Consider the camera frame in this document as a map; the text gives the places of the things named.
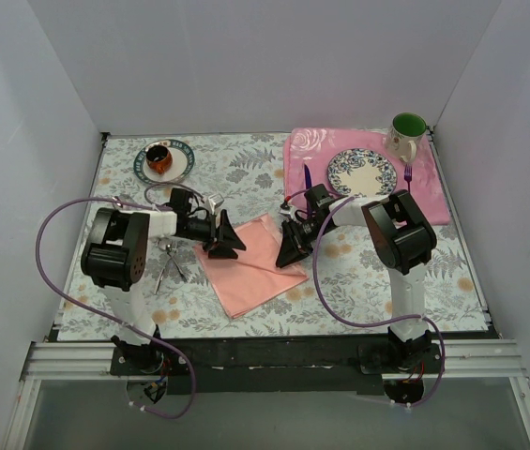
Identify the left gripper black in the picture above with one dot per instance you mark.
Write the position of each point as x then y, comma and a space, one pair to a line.
218, 232

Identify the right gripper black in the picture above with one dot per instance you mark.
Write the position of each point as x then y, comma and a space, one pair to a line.
296, 235

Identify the salmon pink cloth napkin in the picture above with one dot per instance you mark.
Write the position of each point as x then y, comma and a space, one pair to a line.
253, 278

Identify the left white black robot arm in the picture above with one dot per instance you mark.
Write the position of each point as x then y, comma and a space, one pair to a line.
115, 256

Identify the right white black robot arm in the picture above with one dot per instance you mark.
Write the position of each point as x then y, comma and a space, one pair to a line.
403, 240

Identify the green inside floral mug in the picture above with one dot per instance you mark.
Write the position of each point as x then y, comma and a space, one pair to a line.
404, 136

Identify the floral tablecloth mat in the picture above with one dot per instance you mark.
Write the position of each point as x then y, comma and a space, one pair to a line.
351, 294

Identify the silver fork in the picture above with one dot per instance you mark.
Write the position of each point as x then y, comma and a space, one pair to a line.
178, 268

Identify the purple plastic knife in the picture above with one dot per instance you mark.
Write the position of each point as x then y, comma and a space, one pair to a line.
307, 177

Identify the green rimmed white saucer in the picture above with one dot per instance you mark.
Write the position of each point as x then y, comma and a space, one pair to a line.
182, 165

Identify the blue floral patterned plate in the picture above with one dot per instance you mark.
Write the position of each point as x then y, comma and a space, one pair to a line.
361, 172

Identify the small brown cup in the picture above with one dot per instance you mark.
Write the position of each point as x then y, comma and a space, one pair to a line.
159, 158

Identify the pink rose placemat cloth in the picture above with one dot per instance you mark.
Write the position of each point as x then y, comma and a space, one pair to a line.
317, 146

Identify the large silver spoon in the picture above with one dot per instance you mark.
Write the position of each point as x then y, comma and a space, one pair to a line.
122, 202

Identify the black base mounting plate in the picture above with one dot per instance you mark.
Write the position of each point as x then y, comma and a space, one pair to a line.
355, 364

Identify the purple plastic fork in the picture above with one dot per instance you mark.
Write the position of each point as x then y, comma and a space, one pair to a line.
408, 175

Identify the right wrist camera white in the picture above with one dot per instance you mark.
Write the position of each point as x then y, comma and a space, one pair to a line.
288, 211

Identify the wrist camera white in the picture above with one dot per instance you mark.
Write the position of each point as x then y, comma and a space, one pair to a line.
288, 211
213, 203

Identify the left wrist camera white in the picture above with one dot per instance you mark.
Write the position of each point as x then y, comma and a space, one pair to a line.
213, 203

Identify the aluminium frame rail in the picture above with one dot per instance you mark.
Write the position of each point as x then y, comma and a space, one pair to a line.
465, 358

